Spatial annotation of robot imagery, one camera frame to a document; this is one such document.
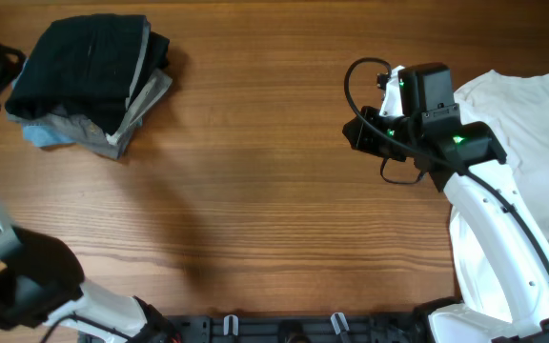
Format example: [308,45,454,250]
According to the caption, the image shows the left black cable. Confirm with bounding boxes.
[38,313,94,343]

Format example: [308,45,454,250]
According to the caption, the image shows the folded grey shorts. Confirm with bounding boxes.
[5,66,173,160]

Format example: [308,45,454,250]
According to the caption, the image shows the black shorts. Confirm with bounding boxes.
[5,14,170,135]

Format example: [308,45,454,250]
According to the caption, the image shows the black cable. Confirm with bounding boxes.
[38,313,94,343]
[342,56,549,325]

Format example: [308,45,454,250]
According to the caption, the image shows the right black cable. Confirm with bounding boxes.
[342,56,549,325]

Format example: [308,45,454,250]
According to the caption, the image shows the white t-shirt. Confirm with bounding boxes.
[447,66,549,325]

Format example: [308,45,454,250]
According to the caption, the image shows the folded blue garment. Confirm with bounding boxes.
[10,56,143,149]

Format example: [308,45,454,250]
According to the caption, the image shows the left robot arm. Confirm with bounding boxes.
[0,203,182,342]

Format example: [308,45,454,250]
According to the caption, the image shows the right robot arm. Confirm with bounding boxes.
[343,63,549,342]

